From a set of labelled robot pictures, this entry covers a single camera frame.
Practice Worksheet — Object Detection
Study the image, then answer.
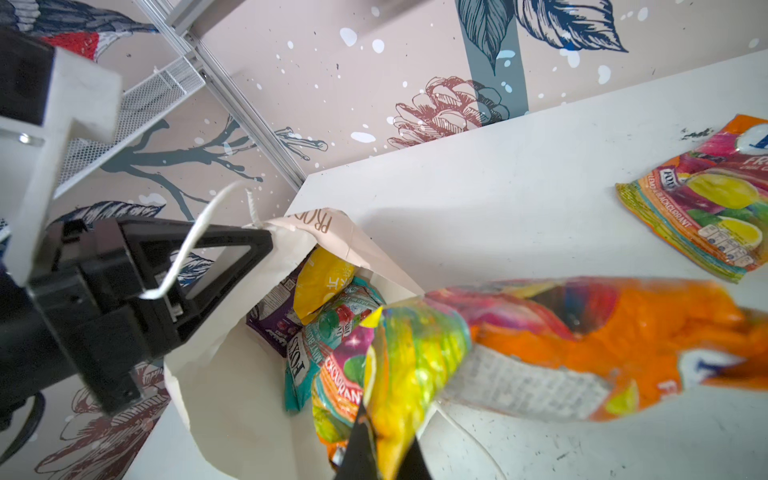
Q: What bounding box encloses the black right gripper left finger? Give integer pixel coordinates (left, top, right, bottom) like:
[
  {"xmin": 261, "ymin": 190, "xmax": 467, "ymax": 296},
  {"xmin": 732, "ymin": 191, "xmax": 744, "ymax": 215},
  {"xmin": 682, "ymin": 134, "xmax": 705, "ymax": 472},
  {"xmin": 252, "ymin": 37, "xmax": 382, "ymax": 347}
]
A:
[{"xmin": 335, "ymin": 404, "xmax": 380, "ymax": 480}]

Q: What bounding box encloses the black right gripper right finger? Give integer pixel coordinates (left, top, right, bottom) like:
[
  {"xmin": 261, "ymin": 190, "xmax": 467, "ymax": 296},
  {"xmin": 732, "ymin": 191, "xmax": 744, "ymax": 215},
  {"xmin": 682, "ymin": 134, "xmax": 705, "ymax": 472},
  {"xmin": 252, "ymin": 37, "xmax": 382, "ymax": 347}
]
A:
[{"xmin": 395, "ymin": 436, "xmax": 432, "ymax": 480}]

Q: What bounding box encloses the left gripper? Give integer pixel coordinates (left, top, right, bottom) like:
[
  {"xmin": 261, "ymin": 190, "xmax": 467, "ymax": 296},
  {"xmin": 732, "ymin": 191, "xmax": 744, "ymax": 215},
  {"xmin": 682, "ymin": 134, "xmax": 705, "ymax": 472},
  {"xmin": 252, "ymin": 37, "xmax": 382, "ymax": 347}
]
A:
[{"xmin": 1, "ymin": 217, "xmax": 273, "ymax": 417}]

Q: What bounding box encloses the printed paper bag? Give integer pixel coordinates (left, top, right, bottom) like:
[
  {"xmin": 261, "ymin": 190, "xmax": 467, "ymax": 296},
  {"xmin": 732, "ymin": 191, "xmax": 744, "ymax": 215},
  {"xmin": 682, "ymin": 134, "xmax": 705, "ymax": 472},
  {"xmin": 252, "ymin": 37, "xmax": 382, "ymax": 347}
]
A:
[{"xmin": 137, "ymin": 179, "xmax": 511, "ymax": 480}]

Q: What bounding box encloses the yellow snack packet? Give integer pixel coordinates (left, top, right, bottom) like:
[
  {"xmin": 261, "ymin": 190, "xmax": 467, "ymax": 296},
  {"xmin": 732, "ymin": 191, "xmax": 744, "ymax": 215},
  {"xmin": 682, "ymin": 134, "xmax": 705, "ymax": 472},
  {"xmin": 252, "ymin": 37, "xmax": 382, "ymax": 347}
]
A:
[{"xmin": 293, "ymin": 246, "xmax": 357, "ymax": 325}]

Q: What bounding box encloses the orange candy packet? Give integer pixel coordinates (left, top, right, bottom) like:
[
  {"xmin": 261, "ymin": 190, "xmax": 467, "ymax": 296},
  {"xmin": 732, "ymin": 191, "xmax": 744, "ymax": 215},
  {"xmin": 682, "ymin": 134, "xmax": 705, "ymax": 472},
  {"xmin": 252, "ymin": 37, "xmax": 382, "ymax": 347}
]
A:
[{"xmin": 362, "ymin": 277, "xmax": 767, "ymax": 479}]

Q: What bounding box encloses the Fox's fruits candy packet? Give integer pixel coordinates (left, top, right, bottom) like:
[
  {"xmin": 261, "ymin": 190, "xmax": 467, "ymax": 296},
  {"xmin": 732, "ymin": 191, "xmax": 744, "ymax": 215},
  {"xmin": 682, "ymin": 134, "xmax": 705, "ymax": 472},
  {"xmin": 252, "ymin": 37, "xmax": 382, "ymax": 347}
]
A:
[{"xmin": 616, "ymin": 115, "xmax": 767, "ymax": 283}]

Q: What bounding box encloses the teal snack packet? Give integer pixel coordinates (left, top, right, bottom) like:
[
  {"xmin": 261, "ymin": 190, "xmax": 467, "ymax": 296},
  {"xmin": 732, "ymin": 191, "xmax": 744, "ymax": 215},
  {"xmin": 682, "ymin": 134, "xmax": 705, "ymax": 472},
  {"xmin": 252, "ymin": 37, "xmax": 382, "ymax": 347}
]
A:
[{"xmin": 284, "ymin": 277, "xmax": 384, "ymax": 412}]

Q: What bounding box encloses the purple snack packet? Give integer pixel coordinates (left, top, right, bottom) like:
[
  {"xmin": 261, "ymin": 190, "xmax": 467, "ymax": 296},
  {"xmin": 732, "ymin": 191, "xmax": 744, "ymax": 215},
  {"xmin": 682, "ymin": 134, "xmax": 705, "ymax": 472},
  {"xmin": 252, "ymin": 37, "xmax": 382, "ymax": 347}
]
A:
[{"xmin": 246, "ymin": 259, "xmax": 306, "ymax": 358}]

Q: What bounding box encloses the white wire mesh basket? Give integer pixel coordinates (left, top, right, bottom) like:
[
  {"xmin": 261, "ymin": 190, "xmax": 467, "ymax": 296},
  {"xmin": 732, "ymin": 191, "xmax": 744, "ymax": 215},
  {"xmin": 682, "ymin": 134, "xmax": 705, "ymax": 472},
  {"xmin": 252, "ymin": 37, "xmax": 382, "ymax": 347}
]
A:
[{"xmin": 54, "ymin": 57, "xmax": 205, "ymax": 198}]

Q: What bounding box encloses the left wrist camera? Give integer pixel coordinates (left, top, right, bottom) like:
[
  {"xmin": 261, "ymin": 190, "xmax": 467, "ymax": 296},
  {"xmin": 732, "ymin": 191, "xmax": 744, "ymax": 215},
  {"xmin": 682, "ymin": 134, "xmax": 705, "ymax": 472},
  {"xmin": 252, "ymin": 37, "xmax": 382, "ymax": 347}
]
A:
[{"xmin": 1, "ymin": 28, "xmax": 123, "ymax": 287}]

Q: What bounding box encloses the aluminium corner frame post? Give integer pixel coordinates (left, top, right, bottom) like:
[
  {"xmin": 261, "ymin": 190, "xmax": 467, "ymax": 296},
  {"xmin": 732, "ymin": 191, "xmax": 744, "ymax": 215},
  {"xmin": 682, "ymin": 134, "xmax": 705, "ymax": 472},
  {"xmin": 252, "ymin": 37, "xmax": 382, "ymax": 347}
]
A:
[{"xmin": 137, "ymin": 0, "xmax": 306, "ymax": 191}]

